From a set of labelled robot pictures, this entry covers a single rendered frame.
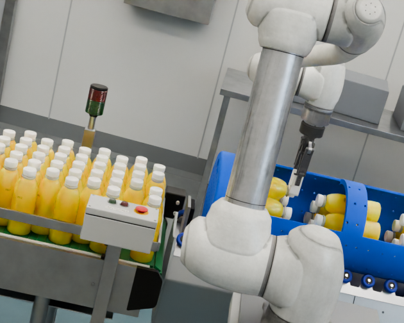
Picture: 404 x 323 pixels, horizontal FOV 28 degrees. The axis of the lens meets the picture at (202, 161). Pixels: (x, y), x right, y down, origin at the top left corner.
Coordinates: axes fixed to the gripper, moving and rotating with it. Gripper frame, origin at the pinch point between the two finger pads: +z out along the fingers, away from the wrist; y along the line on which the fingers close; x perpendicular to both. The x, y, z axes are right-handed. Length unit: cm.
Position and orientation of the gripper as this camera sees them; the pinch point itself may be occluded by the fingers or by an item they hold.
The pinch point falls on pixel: (295, 182)
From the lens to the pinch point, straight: 256.0
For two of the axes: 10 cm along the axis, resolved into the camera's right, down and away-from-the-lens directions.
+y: 0.0, -3.2, 9.5
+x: -9.7, -2.3, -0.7
